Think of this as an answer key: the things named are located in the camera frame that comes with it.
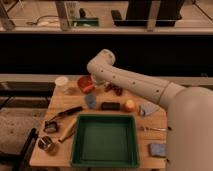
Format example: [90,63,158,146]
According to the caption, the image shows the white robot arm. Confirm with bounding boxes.
[87,49,213,171]

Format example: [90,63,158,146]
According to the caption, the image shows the orange red bowl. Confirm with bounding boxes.
[77,75,94,93]

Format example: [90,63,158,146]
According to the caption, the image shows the black rectangular block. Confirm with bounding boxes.
[101,102,120,111]

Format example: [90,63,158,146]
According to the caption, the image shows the blue plastic cup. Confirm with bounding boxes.
[85,93,96,109]

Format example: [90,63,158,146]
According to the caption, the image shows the yellow orange apple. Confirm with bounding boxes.
[124,100,136,112]

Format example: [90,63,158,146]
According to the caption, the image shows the white plastic cup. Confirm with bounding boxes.
[55,76,69,93]

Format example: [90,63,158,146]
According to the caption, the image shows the grey blue cloth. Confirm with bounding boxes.
[139,102,159,117]

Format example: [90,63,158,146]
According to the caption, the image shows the green plastic tray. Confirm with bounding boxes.
[70,115,140,168]

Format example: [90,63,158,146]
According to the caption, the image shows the silver fork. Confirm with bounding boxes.
[140,126,166,132]

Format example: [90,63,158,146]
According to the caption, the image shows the small metal tin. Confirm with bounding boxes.
[44,121,58,133]

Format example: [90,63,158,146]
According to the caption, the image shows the blue sponge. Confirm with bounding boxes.
[149,143,166,158]

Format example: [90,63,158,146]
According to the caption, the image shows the black stand beside table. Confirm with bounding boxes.
[12,128,38,171]

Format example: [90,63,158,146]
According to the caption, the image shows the black handled knife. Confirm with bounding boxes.
[49,106,83,121]

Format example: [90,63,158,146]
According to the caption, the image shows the wooden yellow handled tool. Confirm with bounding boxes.
[58,118,77,143]

